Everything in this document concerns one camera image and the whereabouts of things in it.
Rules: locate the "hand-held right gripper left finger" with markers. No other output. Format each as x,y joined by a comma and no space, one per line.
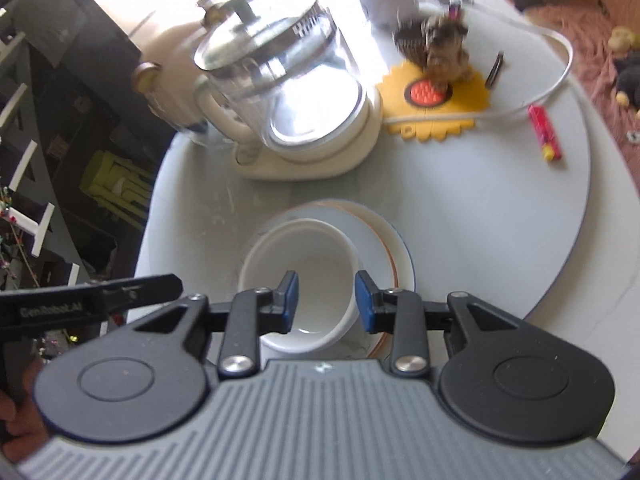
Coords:
290,300

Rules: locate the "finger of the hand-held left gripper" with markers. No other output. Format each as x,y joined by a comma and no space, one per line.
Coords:
150,287

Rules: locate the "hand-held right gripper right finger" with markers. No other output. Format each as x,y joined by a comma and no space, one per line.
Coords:
364,305

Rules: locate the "white ceramic bowl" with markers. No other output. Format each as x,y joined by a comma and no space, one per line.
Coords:
310,270

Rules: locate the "white plate grey flower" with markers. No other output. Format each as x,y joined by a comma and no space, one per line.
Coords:
406,270

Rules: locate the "person's left hand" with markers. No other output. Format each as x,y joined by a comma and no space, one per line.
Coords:
20,425

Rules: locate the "green plastic stool stack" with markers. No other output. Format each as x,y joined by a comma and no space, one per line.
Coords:
115,180

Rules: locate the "cream kettle base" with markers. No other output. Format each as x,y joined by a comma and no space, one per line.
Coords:
320,165

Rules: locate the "glass lazy susan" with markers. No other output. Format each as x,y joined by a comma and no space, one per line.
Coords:
475,220

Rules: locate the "black shelving unit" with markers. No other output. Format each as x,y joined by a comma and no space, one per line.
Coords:
50,110

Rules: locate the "yellow sunflower mat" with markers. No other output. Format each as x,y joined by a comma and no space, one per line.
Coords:
465,100

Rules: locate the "glass kettle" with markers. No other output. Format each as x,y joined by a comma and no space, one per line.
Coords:
280,60

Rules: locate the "beige bear-ear helmet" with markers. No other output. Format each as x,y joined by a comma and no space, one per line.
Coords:
175,40

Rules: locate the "red lighter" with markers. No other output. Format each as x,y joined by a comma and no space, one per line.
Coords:
545,132

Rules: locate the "brown dog figurine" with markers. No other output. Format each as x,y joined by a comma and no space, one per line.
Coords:
440,45

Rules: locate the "dark grey plush toy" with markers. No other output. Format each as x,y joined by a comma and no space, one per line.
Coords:
629,80

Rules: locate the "pink blanket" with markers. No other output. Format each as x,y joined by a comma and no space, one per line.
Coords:
590,35

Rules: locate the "beige plush toy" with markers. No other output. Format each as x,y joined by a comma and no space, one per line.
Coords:
624,39

